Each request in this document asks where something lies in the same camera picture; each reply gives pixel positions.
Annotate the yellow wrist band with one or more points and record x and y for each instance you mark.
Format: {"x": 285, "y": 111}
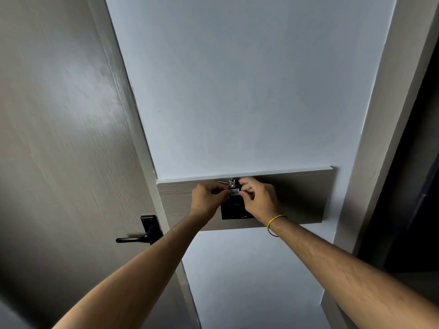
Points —
{"x": 274, "y": 219}

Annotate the wooden wall panel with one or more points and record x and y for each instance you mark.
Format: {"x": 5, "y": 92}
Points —
{"x": 301, "y": 198}

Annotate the silver key bunch with tag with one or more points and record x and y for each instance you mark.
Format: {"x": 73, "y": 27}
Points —
{"x": 234, "y": 192}

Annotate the person's left hand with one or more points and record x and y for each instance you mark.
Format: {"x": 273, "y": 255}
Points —
{"x": 205, "y": 198}

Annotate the grey wooden door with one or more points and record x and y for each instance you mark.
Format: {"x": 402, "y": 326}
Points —
{"x": 61, "y": 133}

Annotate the black wall card switch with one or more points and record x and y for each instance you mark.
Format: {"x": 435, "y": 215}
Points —
{"x": 230, "y": 210}

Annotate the person's right fingers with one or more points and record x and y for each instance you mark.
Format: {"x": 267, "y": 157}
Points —
{"x": 247, "y": 184}

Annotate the person's right hand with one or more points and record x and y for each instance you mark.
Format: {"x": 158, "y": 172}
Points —
{"x": 262, "y": 202}

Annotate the person's left forearm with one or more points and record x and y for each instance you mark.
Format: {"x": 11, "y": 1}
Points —
{"x": 137, "y": 280}

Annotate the person's right forearm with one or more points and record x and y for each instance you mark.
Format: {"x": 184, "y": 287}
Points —
{"x": 343, "y": 270}

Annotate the person's left fingers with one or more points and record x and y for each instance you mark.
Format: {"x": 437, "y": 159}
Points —
{"x": 221, "y": 193}

